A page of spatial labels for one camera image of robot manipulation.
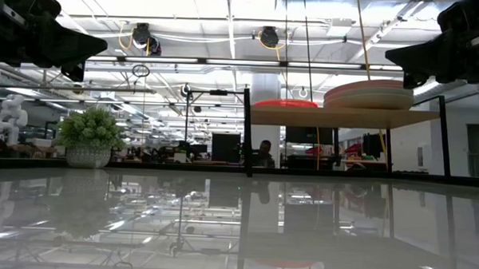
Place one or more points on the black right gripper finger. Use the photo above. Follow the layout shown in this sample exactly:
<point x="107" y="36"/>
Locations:
<point x="430" y="57"/>
<point x="411" y="81"/>

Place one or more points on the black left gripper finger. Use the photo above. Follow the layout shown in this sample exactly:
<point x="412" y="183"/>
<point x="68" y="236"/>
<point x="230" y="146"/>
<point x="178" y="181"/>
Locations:
<point x="67" y="44"/>
<point x="74" y="72"/>

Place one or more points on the salmon pink plate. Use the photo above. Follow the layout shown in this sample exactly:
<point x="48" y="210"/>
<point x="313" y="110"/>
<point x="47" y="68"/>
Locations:
<point x="345" y="89"/>
<point x="365" y="81"/>

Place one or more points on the beige plate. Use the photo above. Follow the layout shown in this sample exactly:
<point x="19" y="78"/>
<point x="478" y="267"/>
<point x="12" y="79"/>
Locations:
<point x="368" y="104"/>

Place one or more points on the small orange bowl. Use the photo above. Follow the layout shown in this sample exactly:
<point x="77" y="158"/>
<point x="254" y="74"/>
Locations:
<point x="284" y="100"/>

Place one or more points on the pink translucent plate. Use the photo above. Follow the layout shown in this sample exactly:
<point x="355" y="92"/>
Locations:
<point x="284" y="104"/>

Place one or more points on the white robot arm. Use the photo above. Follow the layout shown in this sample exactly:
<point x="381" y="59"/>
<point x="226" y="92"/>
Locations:
<point x="10" y="114"/>

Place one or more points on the green plant in patterned pot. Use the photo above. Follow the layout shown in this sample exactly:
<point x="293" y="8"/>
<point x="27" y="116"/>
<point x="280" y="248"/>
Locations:
<point x="89" y="133"/>

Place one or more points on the black background monitor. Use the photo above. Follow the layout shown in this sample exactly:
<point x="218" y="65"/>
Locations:
<point x="309" y="135"/>
<point x="226" y="148"/>

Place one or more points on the person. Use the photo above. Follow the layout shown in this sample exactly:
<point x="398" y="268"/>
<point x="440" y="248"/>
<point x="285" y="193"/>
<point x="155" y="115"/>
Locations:
<point x="264" y="155"/>

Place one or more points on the wooden shelf with black frame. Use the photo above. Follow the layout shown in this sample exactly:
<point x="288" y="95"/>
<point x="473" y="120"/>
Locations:
<point x="344" y="116"/>

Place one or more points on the black background rig frame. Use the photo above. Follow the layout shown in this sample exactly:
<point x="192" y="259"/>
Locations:
<point x="219" y="92"/>

